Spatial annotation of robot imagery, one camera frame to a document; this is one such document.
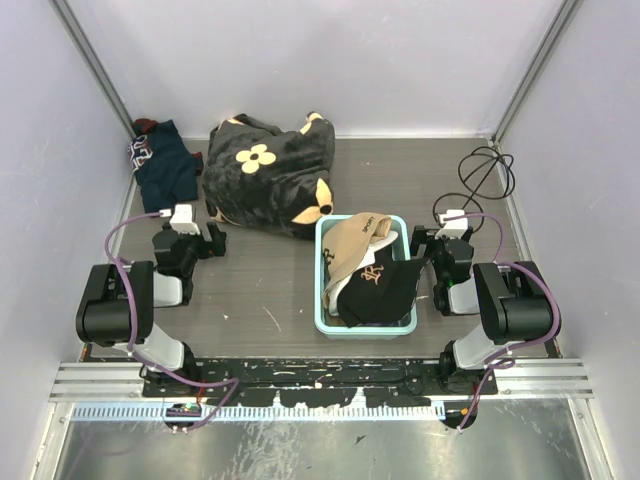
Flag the navy jersey garment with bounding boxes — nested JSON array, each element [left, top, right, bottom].
[[128, 118, 203, 213]]

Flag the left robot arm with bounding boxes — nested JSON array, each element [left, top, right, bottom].
[[76, 222, 227, 396]]

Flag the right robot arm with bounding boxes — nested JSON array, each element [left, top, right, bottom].
[[410, 225, 561, 394]]

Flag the black cap gold logo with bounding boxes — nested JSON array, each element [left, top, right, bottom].
[[336, 247, 426, 327]]

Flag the tan cap black logo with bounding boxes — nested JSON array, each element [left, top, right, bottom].
[[321, 212, 392, 309]]

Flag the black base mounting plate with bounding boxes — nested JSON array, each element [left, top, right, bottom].
[[139, 357, 498, 408]]

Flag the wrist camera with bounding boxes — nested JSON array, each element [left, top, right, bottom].
[[435, 209, 469, 239], [169, 204, 201, 235]]

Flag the aluminium front rail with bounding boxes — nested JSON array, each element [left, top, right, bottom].
[[49, 358, 593, 404]]

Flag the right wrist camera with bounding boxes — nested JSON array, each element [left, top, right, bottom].
[[435, 209, 469, 239]]

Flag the white cap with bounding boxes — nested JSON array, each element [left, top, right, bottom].
[[323, 231, 398, 308]]

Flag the teal plastic bin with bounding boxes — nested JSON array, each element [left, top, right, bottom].
[[313, 214, 418, 340]]

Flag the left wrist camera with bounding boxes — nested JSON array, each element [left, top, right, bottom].
[[169, 204, 201, 235]]

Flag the black floral fleece blanket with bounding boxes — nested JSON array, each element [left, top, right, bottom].
[[202, 112, 335, 240]]

